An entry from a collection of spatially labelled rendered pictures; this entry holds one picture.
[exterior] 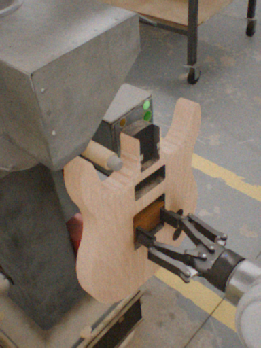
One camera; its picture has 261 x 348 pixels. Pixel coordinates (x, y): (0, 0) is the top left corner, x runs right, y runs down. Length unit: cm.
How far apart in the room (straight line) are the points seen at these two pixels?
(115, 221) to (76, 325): 90
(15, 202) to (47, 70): 75
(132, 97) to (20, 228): 48
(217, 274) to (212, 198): 159
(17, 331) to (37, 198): 63
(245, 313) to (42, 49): 40
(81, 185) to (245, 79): 272
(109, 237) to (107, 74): 36
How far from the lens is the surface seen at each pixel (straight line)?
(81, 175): 67
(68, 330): 165
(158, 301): 200
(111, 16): 55
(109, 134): 107
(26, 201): 121
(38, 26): 56
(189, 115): 87
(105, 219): 77
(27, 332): 168
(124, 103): 110
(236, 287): 78
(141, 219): 87
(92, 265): 82
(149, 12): 329
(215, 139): 273
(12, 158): 89
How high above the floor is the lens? 175
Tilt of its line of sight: 45 degrees down
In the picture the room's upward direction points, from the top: 6 degrees counter-clockwise
